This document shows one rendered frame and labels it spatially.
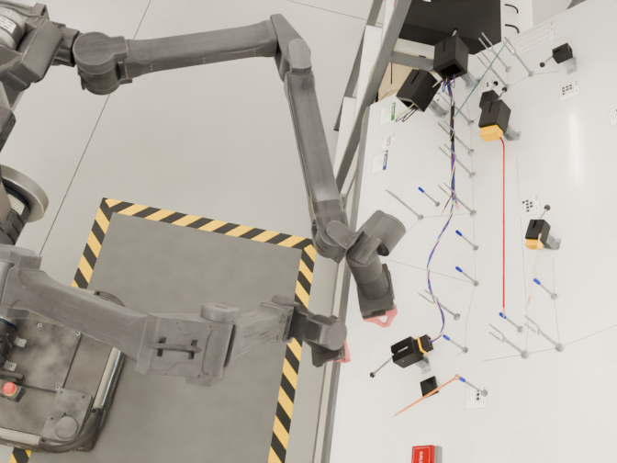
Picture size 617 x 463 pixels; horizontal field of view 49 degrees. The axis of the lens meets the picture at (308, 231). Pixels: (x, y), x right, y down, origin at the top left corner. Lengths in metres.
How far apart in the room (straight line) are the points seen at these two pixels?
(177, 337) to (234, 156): 2.20
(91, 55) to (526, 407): 1.06
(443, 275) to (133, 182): 1.69
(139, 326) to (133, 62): 0.62
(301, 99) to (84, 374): 1.35
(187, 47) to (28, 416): 1.39
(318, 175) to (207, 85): 2.09
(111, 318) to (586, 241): 0.96
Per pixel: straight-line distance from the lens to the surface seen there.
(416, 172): 1.86
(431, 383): 1.52
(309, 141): 1.28
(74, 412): 2.28
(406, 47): 2.11
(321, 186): 1.24
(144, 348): 0.89
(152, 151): 3.05
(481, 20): 2.19
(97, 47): 1.36
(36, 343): 2.40
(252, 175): 3.00
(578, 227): 1.51
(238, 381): 2.58
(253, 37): 1.40
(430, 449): 1.44
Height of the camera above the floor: 2.46
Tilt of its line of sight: 59 degrees down
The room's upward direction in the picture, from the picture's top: 18 degrees clockwise
